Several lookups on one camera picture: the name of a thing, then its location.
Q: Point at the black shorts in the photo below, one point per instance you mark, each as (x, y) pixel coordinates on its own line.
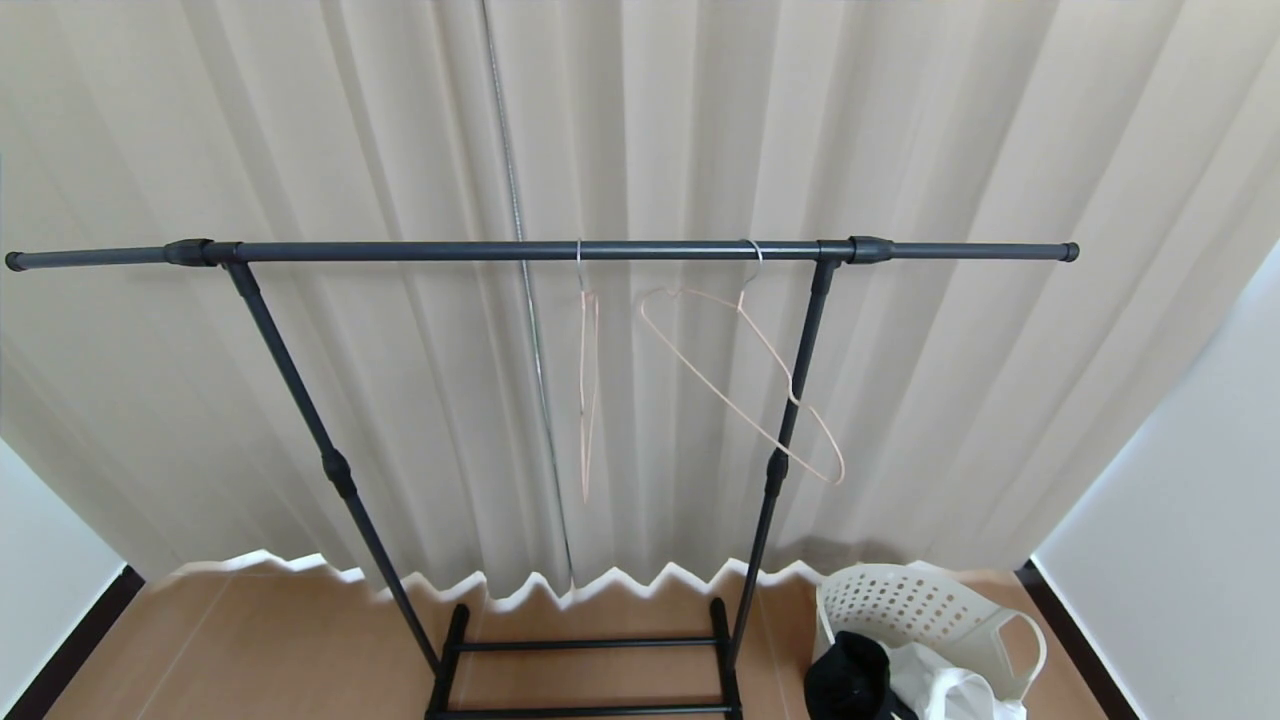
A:
(850, 680)

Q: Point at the pink clothes hanger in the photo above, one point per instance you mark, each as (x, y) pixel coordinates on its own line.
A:
(586, 480)
(740, 398)

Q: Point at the black clothes rack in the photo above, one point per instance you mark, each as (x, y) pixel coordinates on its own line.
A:
(500, 250)

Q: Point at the white laundry basket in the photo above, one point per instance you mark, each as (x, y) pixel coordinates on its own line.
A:
(930, 605)

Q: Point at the beige curtain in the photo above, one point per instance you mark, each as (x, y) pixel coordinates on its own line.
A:
(900, 120)

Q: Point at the white garment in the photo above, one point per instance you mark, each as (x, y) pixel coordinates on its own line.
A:
(950, 690)

